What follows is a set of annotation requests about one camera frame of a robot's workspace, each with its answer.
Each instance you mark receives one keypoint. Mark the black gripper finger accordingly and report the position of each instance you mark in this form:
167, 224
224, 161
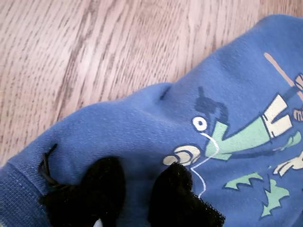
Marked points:
177, 201
94, 196

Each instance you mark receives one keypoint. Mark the blue printed T-shirt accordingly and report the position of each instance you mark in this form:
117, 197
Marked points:
142, 123

